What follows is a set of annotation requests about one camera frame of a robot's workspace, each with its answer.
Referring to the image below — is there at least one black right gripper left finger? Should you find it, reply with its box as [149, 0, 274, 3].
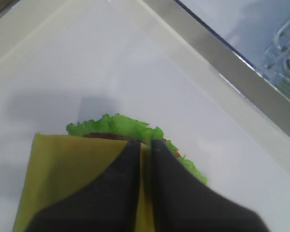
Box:
[26, 140, 141, 232]

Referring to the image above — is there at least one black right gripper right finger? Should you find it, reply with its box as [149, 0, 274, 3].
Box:
[151, 140, 269, 232]

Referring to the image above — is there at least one yellow cheese slice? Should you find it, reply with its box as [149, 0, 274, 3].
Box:
[13, 134, 155, 232]

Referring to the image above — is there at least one green lettuce leaf under patty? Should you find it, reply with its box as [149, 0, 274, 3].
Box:
[66, 114, 207, 184]

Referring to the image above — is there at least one clear lettuce and cheese container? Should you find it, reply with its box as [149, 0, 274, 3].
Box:
[262, 18, 290, 100]

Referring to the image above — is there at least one brown patty on tray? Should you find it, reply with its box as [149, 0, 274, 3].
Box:
[83, 132, 181, 158]

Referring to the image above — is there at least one white metal tray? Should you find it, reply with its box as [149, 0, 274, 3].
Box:
[0, 0, 290, 158]

